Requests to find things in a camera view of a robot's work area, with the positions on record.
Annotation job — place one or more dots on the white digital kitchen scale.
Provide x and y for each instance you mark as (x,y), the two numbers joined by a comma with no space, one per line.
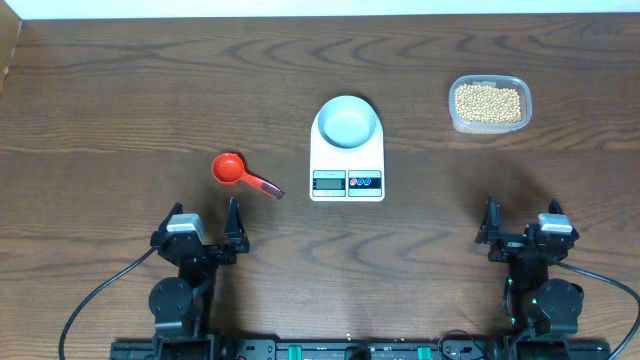
(340,175)

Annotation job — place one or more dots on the soybeans in container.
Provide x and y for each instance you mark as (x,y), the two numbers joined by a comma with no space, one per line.
(487,104)

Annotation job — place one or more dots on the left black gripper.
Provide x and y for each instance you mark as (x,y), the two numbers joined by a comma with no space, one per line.
(236,238)

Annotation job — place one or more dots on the red measuring scoop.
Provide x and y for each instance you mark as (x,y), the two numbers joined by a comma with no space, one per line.
(230,169)

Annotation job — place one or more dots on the clear plastic container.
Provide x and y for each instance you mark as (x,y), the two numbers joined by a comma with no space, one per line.
(497,81)

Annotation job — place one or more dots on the pale blue-grey bowl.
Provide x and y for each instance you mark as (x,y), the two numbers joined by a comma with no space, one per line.
(347,122)

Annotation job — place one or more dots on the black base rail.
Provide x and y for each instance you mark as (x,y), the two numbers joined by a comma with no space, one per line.
(453,345)

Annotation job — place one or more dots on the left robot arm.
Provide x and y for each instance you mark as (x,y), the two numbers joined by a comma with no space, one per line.
(178,303)

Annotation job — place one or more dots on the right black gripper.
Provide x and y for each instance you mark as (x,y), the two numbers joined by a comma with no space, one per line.
(508,244)

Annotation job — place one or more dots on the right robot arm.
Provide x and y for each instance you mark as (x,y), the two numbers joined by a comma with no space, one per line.
(540,307)

